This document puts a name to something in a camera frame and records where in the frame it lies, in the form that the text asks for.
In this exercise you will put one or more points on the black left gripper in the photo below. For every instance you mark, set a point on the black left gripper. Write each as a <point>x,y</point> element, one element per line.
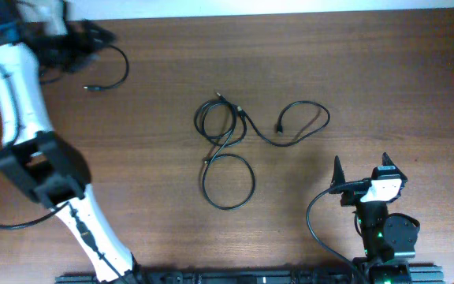
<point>65,57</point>

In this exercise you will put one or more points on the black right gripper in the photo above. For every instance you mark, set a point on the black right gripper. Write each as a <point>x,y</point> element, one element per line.
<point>352,190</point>

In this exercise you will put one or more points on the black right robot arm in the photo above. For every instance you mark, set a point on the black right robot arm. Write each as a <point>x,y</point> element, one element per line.
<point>388,239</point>

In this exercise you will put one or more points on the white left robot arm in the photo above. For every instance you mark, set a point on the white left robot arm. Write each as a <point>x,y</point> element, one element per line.
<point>43,166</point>

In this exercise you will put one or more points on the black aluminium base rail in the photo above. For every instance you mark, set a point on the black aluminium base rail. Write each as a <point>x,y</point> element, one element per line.
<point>432,274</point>

